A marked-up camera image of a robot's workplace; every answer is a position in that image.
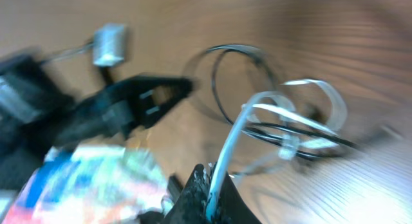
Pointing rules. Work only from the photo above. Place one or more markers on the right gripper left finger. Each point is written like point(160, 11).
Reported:
point(192, 201)

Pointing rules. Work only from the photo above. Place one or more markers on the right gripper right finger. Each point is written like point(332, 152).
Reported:
point(231, 208)

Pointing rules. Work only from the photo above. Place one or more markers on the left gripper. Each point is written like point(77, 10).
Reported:
point(106, 114)

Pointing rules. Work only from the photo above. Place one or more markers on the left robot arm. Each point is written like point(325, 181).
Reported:
point(36, 115)

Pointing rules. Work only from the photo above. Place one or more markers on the colourful patterned floor mat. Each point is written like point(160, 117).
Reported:
point(112, 185)

